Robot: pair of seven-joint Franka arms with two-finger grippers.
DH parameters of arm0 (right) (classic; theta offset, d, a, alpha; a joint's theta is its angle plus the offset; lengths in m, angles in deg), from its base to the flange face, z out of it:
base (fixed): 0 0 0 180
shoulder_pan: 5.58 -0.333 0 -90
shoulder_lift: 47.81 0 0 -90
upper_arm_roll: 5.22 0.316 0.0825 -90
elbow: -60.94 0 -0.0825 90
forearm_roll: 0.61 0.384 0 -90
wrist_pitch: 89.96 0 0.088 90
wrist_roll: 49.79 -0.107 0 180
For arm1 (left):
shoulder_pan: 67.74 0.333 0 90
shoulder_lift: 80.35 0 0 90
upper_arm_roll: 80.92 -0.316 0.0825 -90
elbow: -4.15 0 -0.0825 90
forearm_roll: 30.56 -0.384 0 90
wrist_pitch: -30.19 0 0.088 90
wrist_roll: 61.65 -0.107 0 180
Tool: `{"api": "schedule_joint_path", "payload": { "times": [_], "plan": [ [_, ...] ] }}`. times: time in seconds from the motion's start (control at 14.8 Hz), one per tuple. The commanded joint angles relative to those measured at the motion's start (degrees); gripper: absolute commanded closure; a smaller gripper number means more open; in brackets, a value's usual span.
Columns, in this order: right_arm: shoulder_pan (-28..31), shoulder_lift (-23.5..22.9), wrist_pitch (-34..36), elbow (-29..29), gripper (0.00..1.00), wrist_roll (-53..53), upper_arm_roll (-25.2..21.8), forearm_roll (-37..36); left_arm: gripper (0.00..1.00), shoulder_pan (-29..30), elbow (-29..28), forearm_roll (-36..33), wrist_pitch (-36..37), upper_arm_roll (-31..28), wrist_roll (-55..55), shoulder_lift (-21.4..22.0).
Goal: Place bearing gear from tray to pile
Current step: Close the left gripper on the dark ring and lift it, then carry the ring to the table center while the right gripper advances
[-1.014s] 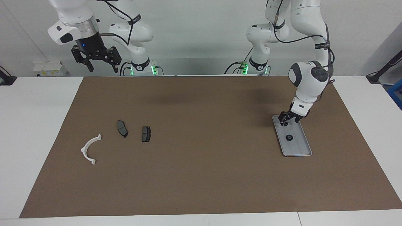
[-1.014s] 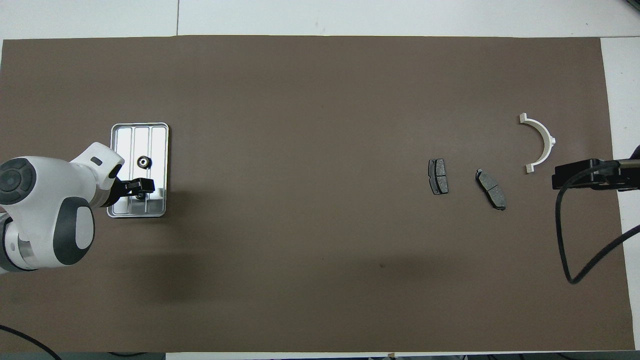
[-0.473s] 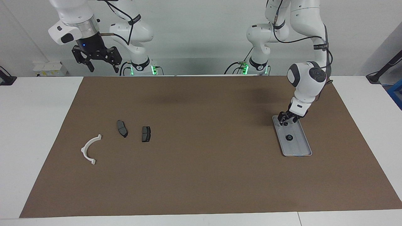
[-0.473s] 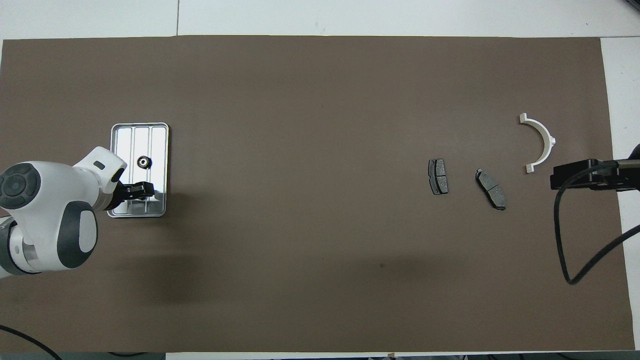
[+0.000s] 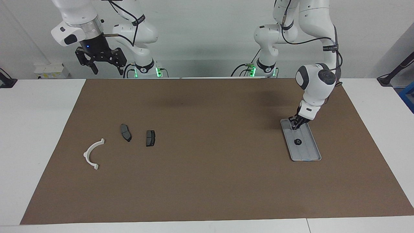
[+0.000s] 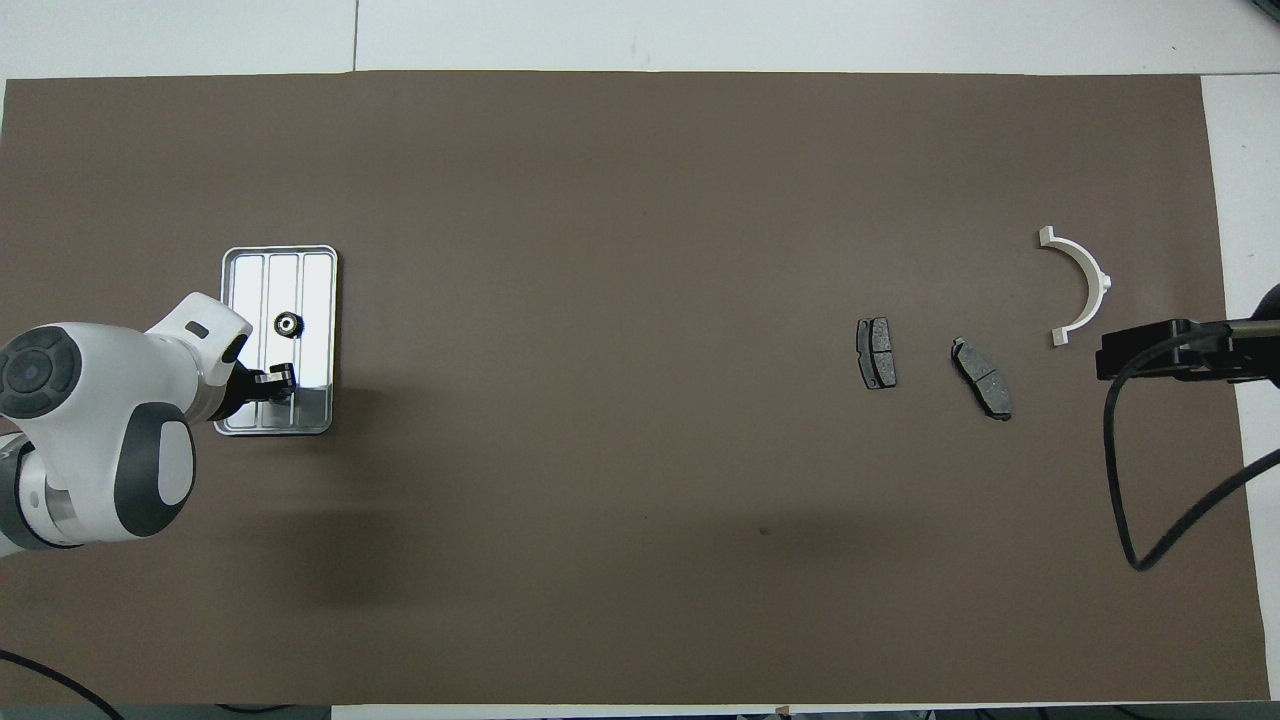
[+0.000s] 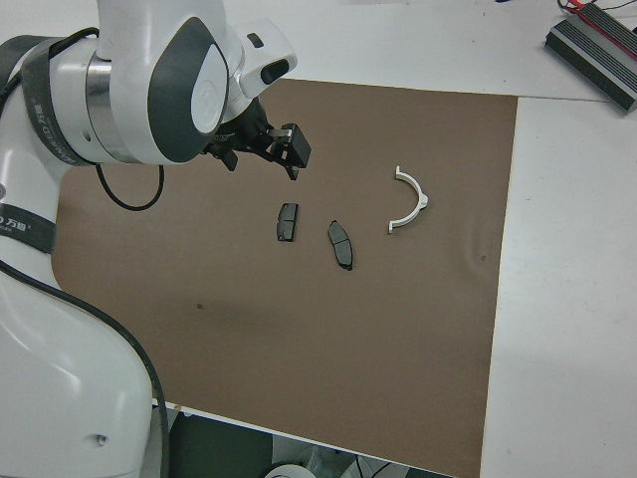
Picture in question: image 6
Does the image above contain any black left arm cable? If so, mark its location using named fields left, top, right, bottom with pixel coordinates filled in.
left=0, top=650, right=126, bottom=720

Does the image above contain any silver metal tray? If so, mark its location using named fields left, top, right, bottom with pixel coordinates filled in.
left=213, top=245, right=339, bottom=437

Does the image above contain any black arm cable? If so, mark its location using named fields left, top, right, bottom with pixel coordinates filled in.
left=1103, top=320, right=1280, bottom=573
left=0, top=650, right=126, bottom=720

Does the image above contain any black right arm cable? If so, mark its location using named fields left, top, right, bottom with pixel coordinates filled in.
left=1103, top=320, right=1280, bottom=573

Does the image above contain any brown table mat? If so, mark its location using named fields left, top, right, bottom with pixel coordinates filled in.
left=0, top=70, right=1271, bottom=706

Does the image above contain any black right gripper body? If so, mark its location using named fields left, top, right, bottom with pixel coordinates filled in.
left=1165, top=285, right=1280, bottom=386

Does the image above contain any short grey brake pad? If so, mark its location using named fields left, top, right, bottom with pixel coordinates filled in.
left=855, top=316, right=898, bottom=391

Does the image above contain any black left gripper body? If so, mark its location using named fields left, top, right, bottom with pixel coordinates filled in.
left=215, top=345, right=263, bottom=421

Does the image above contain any long grey brake pad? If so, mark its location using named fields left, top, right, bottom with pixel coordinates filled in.
left=950, top=337, right=1014, bottom=422

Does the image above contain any white semicircular bracket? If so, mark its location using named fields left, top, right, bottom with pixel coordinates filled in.
left=1036, top=226, right=1113, bottom=348

